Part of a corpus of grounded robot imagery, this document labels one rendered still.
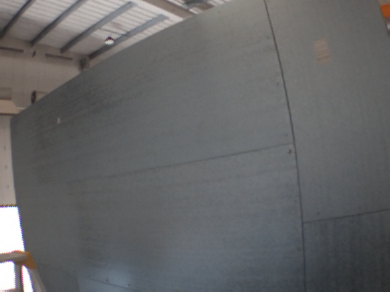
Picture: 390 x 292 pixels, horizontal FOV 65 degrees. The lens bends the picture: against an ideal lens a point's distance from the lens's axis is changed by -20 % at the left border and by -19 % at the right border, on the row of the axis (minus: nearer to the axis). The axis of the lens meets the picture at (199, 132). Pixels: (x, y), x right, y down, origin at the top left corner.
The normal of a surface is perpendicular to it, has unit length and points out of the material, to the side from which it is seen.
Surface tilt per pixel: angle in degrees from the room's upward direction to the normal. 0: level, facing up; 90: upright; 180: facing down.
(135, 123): 90
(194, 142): 90
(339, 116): 90
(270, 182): 90
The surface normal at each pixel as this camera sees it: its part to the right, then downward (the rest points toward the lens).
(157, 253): -0.60, -0.04
